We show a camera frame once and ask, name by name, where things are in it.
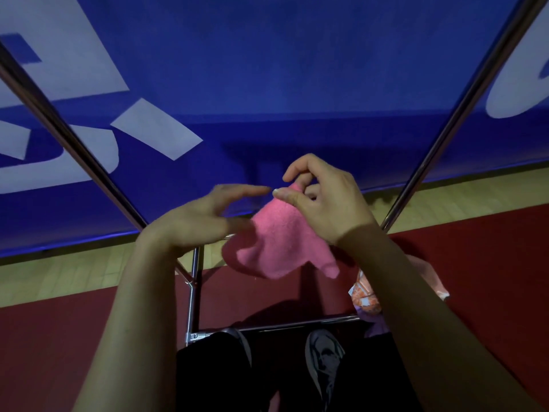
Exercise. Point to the person's right forearm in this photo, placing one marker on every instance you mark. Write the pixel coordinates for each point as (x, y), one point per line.
(442, 338)

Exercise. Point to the metal drying rack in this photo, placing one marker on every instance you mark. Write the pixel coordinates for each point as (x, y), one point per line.
(77, 150)

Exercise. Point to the blue banner with white print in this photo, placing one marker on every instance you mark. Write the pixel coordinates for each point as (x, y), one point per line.
(279, 60)

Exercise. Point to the person's right hand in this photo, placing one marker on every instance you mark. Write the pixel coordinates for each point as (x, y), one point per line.
(334, 205)

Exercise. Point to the person's left hand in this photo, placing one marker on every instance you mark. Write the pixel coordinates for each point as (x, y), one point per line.
(193, 223)

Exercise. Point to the person's left forearm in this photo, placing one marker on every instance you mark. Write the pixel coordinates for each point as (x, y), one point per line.
(128, 330)

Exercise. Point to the pink towel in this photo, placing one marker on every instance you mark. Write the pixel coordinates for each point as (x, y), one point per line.
(283, 244)

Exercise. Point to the orange patterned towel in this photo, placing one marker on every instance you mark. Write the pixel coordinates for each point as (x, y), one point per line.
(364, 298)

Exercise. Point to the purple towel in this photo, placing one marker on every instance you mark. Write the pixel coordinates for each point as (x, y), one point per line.
(375, 326)

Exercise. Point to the person's black trousers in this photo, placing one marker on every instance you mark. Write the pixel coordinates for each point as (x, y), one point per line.
(274, 373)

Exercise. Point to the person's left grey shoe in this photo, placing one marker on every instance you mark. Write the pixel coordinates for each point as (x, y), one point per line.
(240, 343)

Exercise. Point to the person's grey shoe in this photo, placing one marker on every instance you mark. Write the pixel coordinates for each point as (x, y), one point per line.
(324, 356)
(240, 343)

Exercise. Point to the person's right grey shoe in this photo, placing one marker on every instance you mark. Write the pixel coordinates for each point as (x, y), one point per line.
(324, 356)

